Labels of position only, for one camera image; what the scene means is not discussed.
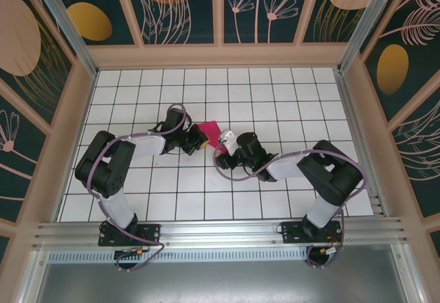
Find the pink paper sheet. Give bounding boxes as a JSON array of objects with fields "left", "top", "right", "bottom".
[{"left": 197, "top": 120, "right": 227, "bottom": 155}]

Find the grey metal panel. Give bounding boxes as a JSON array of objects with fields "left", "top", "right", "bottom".
[{"left": 20, "top": 261, "right": 422, "bottom": 303}]

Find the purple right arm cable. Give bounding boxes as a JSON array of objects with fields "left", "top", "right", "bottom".
[{"left": 213, "top": 148, "right": 369, "bottom": 270}]

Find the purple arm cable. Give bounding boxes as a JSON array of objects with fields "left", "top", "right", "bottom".
[
  {"left": 213, "top": 148, "right": 369, "bottom": 270},
  {"left": 86, "top": 103, "right": 189, "bottom": 273}
]

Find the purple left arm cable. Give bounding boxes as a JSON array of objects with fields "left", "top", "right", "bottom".
[{"left": 86, "top": 103, "right": 189, "bottom": 273}]

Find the aluminium mounting rail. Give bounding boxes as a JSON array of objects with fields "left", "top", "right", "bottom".
[{"left": 32, "top": 216, "right": 410, "bottom": 249}]

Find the slotted grey cable duct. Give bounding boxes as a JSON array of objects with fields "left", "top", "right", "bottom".
[{"left": 47, "top": 249, "right": 310, "bottom": 262}]

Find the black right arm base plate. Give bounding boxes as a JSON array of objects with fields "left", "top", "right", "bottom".
[{"left": 280, "top": 221, "right": 344, "bottom": 244}]

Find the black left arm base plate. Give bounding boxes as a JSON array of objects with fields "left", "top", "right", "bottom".
[{"left": 98, "top": 223, "right": 162, "bottom": 248}]

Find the aluminium side rail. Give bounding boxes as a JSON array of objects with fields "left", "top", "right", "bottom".
[{"left": 335, "top": 71, "right": 391, "bottom": 218}]

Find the aluminium frame post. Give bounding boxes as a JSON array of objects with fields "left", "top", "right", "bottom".
[
  {"left": 338, "top": 0, "right": 402, "bottom": 74},
  {"left": 27, "top": 0, "right": 99, "bottom": 77}
]

